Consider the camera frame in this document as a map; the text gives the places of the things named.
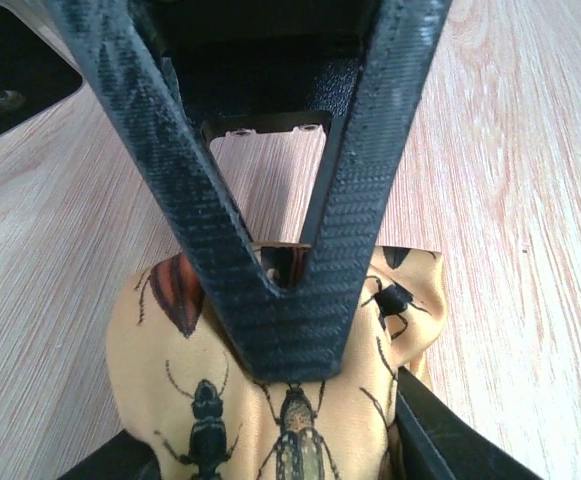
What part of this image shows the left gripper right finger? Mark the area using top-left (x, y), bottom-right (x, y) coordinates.
top-left (396, 367), bottom-right (539, 480)

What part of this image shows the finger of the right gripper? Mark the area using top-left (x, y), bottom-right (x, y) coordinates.
top-left (46, 1), bottom-right (450, 382)

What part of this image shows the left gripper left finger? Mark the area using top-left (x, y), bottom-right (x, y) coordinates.
top-left (59, 430), bottom-right (161, 480)

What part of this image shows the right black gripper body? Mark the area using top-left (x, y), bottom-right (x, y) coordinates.
top-left (129, 0), bottom-right (379, 148)

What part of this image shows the yellow leopard print tie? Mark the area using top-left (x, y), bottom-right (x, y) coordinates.
top-left (106, 247), bottom-right (447, 479)

